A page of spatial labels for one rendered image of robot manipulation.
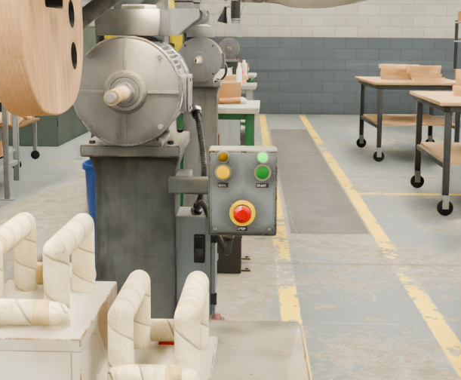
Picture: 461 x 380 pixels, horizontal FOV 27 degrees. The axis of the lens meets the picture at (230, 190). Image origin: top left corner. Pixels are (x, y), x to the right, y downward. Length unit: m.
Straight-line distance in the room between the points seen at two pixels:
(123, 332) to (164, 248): 1.23
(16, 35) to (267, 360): 0.58
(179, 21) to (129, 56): 2.99
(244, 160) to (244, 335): 0.79
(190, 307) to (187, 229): 1.25
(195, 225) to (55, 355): 1.29
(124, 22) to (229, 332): 0.99
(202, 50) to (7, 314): 4.33
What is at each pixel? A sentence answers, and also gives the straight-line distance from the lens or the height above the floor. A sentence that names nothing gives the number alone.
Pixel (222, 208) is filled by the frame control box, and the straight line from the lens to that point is 2.18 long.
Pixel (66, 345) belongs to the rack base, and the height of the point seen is 1.01.
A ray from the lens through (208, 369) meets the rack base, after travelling 1.27.
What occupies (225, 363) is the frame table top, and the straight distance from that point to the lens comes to 1.33.
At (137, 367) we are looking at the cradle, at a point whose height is 0.98.
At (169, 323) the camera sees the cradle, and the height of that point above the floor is 0.98.
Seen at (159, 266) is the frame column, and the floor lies 0.80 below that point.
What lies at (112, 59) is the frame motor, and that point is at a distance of 2.18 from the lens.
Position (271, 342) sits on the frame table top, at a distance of 1.42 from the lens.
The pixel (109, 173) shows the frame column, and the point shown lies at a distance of 2.37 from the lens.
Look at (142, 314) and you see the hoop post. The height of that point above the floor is 0.99.
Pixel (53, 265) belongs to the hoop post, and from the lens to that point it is 1.16.
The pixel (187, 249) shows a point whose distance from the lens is 2.41.
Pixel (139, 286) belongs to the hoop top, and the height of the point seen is 1.05.
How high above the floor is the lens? 1.37
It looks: 9 degrees down
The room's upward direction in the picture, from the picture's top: straight up
